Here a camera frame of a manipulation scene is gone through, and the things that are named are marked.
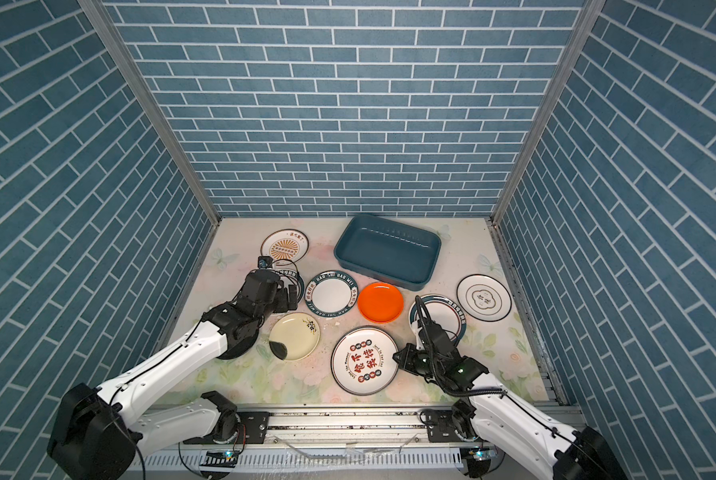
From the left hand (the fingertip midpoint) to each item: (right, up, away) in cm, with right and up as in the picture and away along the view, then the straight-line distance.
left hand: (283, 288), depth 84 cm
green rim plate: (+49, -9, +11) cm, 51 cm away
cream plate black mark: (+2, -15, +5) cm, 16 cm away
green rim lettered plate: (+12, -4, +15) cm, 20 cm away
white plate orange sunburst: (-8, +12, +28) cm, 31 cm away
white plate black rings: (+63, -5, +15) cm, 65 cm away
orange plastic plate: (+28, -7, +14) cm, 32 cm away
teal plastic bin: (+33, +10, +25) cm, 43 cm away
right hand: (+30, -18, -2) cm, 35 cm away
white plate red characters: (+23, -21, +1) cm, 31 cm away
